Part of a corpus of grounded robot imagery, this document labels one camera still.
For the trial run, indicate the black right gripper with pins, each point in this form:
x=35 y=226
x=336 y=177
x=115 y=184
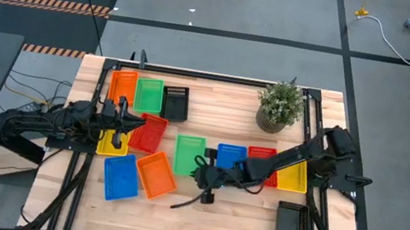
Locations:
x=220 y=177

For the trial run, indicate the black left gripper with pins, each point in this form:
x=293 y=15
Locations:
x=110 y=116

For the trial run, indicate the red plastic slotted basket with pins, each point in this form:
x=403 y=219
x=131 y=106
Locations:
x=261 y=153
x=150 y=135

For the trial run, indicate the green plastic slotted basket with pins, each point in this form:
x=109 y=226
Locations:
x=188 y=155
x=149 y=95

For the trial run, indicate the yellow plastic slotted basket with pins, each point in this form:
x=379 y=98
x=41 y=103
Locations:
x=103 y=146
x=294 y=178

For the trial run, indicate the orange plastic slotted basket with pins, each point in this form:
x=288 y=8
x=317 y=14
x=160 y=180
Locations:
x=123 y=85
x=156 y=175

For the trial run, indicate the blue plastic slotted basket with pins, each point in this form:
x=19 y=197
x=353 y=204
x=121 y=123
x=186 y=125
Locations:
x=229 y=154
x=120 y=178

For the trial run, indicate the black plastic slotted basket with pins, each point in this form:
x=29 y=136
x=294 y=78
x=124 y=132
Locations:
x=174 y=106
x=291 y=228

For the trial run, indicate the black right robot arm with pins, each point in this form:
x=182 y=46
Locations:
x=289 y=155

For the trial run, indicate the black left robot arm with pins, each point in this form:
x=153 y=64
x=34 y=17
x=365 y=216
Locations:
x=39 y=119

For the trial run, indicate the green plant in ribbed pot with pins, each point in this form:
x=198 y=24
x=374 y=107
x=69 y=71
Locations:
x=279 y=102

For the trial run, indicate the black aluminium table frame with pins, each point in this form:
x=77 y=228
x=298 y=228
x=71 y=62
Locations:
x=215 y=77

